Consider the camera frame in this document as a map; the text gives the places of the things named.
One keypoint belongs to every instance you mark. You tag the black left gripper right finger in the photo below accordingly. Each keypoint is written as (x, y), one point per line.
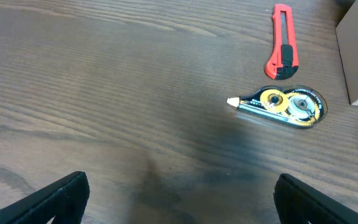
(296, 202)

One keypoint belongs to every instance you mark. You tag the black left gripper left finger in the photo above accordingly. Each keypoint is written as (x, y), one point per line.
(62, 202)

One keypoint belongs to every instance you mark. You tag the red utility knife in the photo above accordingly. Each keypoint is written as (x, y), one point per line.
(283, 62)

